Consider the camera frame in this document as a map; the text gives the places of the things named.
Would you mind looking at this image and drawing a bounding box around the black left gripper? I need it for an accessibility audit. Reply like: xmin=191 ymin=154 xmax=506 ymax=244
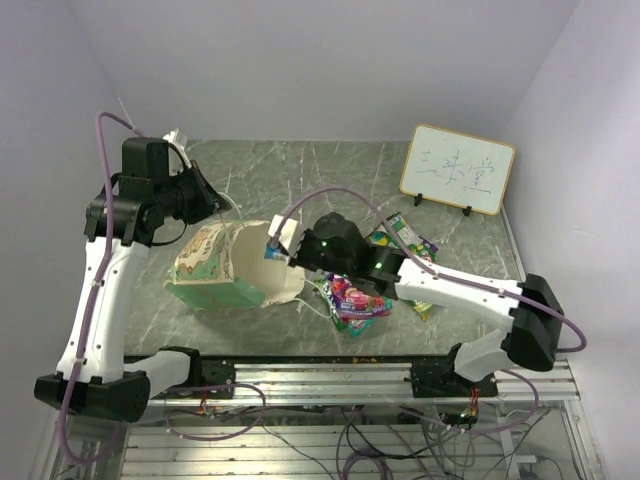
xmin=155 ymin=159 xmax=232 ymax=224

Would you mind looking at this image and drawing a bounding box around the yellow green Fox's packet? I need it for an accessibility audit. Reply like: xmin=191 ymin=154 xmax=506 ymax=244
xmin=312 ymin=279 xmax=347 ymax=332
xmin=405 ymin=300 xmax=433 ymax=321

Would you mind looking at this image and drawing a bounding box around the purple berries Fox's packet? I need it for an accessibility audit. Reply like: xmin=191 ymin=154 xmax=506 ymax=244
xmin=327 ymin=274 xmax=393 ymax=320

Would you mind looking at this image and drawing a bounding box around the small blue item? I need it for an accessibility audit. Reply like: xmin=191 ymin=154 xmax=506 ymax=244
xmin=264 ymin=245 xmax=288 ymax=262

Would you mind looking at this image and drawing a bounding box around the green printed paper bag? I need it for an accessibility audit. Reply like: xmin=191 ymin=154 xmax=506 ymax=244
xmin=164 ymin=219 xmax=310 ymax=311

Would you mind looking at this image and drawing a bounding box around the green Fox's candy packet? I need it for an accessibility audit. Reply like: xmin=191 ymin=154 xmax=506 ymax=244
xmin=367 ymin=212 xmax=423 ymax=256

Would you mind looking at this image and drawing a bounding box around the purple Fox's candy packet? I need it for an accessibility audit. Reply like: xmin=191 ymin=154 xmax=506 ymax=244
xmin=419 ymin=238 xmax=438 ymax=263

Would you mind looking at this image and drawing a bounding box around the teal red Fox's packet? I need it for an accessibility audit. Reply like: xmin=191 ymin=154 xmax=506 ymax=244
xmin=345 ymin=318 xmax=374 ymax=338

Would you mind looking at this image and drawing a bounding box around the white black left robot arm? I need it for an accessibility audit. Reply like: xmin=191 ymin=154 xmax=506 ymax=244
xmin=34 ymin=131 xmax=231 ymax=423

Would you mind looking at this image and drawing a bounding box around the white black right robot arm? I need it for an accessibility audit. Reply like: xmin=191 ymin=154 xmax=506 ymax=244
xmin=270 ymin=212 xmax=562 ymax=396

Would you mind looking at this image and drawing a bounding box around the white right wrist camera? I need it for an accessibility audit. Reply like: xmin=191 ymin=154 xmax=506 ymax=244
xmin=267 ymin=215 xmax=303 ymax=255

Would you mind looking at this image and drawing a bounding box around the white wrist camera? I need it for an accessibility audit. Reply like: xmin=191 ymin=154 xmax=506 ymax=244
xmin=267 ymin=215 xmax=303 ymax=255
xmin=162 ymin=129 xmax=192 ymax=176

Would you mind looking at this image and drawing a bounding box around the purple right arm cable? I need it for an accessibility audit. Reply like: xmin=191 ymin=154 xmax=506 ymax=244
xmin=277 ymin=187 xmax=587 ymax=436

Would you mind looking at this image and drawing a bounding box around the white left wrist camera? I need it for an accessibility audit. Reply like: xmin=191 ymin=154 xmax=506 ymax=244
xmin=162 ymin=129 xmax=192 ymax=176

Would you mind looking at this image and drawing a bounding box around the small whiteboard yellow frame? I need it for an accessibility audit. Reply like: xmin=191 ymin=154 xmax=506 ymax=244
xmin=399 ymin=124 xmax=516 ymax=216

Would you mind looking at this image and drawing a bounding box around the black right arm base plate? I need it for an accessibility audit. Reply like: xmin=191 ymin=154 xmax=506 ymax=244
xmin=404 ymin=356 xmax=498 ymax=398

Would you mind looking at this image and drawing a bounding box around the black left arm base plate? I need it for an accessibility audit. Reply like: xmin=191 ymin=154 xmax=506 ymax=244
xmin=166 ymin=359 xmax=236 ymax=400

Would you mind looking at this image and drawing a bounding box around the aluminium mounting rail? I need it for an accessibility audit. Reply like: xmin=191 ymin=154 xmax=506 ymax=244
xmin=149 ymin=361 xmax=580 ymax=406

